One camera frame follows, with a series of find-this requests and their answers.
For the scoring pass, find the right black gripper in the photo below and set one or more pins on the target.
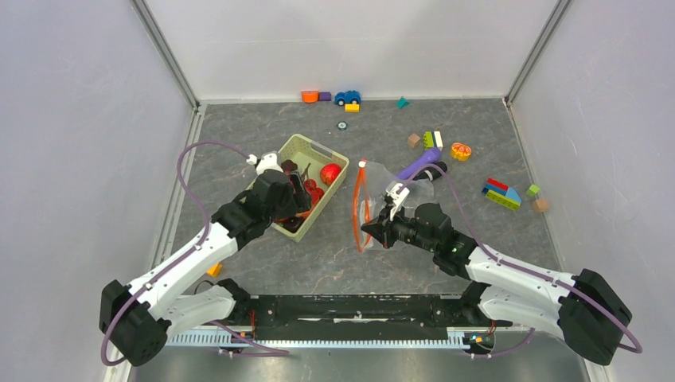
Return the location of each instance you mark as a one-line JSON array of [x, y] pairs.
[[383, 231]]

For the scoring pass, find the clear orange zip top bag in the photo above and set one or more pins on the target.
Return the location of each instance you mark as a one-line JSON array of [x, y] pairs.
[[372, 185]]

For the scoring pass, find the light green plastic basket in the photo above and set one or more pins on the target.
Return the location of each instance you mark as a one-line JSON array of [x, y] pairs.
[[311, 157]]

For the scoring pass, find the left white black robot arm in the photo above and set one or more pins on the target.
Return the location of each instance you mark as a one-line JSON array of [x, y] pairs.
[[139, 317]]

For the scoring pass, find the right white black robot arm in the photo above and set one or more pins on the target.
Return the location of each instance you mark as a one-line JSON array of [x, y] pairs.
[[582, 310]]

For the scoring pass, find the red toy apple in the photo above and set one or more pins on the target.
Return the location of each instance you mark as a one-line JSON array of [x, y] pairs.
[[330, 173]]

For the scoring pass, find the black microphone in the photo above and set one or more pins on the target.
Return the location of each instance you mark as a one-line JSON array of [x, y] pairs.
[[431, 173]]

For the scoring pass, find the dark purple toy mangosteen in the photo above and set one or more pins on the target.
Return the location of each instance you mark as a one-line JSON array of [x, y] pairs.
[[293, 223]]

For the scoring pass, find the purple flashlight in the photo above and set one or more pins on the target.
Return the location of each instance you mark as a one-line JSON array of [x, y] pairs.
[[431, 155]]

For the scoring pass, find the brown wooden cube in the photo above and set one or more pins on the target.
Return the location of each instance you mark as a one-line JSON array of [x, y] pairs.
[[413, 140]]

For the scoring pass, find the green white toy bricks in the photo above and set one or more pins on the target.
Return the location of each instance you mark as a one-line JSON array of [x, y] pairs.
[[432, 140]]

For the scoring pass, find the dark brown toy fruit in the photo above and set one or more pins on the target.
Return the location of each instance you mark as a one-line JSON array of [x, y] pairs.
[[289, 166]]

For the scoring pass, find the orange yellow round toy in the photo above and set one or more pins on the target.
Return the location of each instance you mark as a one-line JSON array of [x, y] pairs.
[[460, 152]]

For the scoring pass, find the yellow toy brick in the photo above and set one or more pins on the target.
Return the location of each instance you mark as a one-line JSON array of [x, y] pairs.
[[352, 107]]

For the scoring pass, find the multicolour brick stack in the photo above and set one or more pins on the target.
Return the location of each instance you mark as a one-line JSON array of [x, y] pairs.
[[502, 194]]

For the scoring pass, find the teal triangular block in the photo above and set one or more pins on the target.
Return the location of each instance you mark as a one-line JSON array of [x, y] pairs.
[[402, 102]]

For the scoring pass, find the blue toy car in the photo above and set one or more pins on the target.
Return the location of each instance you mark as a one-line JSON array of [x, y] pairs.
[[347, 97]]

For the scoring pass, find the orange half round block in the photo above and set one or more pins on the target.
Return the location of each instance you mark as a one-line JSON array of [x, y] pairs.
[[310, 96]]

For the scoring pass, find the small green cube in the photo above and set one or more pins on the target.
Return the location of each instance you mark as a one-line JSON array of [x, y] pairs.
[[533, 190]]

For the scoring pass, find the tan wooden cube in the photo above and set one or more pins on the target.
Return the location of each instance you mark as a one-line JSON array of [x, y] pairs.
[[540, 205]]

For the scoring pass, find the yellow orange wedge block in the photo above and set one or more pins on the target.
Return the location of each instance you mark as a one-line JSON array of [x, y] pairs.
[[215, 270]]

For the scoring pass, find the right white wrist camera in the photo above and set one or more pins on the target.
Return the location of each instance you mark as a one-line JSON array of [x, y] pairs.
[[395, 195]]

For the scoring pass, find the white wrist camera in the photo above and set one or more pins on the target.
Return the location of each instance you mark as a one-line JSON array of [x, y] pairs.
[[268, 161], [395, 195]]

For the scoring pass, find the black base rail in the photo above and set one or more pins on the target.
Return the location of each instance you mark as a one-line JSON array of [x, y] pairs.
[[352, 317]]

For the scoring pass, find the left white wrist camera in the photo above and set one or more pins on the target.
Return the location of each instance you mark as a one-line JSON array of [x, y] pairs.
[[268, 161]]

